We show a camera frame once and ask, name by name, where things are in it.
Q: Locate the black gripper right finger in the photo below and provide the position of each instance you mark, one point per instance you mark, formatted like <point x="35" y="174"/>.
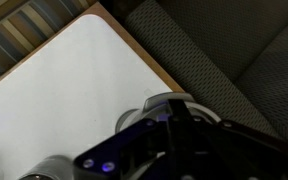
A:
<point x="244" y="150"/>

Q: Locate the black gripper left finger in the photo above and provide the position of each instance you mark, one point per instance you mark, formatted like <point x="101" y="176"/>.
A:
<point x="97" y="163"/>

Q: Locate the black lidded steel tumbler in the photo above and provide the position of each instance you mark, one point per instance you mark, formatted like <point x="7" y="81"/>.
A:
<point x="50" y="168"/>

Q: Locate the dark grey fabric sofa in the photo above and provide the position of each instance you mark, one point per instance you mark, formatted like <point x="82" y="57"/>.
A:
<point x="224" y="53"/>

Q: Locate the white square table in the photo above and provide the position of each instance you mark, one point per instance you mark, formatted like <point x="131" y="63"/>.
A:
<point x="140" y="50"/>

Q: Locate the striped sofa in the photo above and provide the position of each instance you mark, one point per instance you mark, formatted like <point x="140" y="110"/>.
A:
<point x="20" y="30"/>

